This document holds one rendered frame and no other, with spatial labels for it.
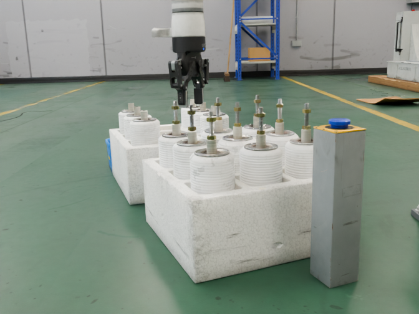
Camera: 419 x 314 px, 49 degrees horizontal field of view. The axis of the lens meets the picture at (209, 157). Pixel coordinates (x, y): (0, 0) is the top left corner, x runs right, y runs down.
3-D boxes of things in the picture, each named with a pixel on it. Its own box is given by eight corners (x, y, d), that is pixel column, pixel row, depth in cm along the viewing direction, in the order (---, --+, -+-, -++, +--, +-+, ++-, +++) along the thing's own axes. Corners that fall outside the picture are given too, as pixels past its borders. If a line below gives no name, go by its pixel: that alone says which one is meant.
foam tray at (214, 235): (267, 200, 143) (267, 144, 139) (350, 248, 108) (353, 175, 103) (145, 221, 129) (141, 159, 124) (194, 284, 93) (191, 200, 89)
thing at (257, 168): (245, 233, 100) (245, 153, 96) (235, 218, 110) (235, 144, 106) (287, 229, 102) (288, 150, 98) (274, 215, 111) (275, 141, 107)
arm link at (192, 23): (172, 38, 110) (171, 11, 108) (213, 36, 104) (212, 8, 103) (149, 38, 102) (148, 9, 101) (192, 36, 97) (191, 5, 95)
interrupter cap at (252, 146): (248, 153, 98) (248, 150, 97) (240, 146, 105) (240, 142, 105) (282, 151, 99) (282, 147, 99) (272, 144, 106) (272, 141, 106)
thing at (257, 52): (268, 60, 703) (268, 47, 698) (270, 61, 679) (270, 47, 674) (247, 61, 703) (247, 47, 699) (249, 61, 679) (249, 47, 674)
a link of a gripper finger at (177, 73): (169, 60, 99) (174, 86, 102) (165, 62, 98) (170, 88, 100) (180, 60, 98) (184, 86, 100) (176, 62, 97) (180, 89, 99)
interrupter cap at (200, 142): (206, 147, 104) (206, 144, 104) (173, 147, 105) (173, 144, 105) (211, 141, 111) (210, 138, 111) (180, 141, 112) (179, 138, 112)
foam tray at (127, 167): (207, 164, 190) (206, 121, 186) (245, 189, 154) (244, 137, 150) (112, 174, 178) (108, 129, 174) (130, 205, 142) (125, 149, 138)
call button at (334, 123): (340, 127, 90) (341, 116, 90) (354, 130, 86) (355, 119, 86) (323, 129, 89) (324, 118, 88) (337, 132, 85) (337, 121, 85)
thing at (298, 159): (314, 225, 104) (317, 147, 99) (277, 217, 109) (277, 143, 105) (331, 213, 111) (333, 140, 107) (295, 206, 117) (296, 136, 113)
